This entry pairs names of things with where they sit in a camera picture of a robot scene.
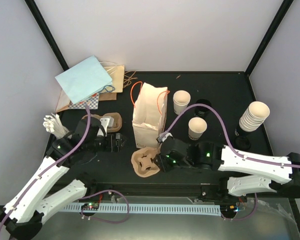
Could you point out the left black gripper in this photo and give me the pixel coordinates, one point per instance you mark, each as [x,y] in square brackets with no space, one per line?
[118,137]

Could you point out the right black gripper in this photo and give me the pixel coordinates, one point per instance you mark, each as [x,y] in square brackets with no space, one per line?
[163,165]

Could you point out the cardboard cup carrier tray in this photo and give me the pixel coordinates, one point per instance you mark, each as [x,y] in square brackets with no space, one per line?
[143,163]

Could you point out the cream bear paper bag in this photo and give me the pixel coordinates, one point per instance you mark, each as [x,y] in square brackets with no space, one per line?
[149,114]

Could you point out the white paper coffee cup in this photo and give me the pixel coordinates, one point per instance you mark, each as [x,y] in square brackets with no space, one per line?
[196,127]

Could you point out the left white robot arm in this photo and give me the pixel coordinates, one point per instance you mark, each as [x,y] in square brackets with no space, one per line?
[24,216]

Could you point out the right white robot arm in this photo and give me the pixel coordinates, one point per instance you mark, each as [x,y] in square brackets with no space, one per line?
[262,174]

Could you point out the black paper coffee cup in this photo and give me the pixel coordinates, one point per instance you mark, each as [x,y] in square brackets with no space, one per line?
[201,111]

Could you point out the white plastic cutlery bunch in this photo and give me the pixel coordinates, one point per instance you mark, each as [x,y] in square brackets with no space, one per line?
[53,125]

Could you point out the brown kraft paper bag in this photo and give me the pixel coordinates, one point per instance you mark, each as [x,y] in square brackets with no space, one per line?
[108,93]

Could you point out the light blue paper bag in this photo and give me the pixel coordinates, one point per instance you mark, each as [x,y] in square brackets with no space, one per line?
[84,79]

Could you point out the stack of white cups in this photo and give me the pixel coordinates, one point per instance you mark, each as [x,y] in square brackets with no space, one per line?
[254,116]

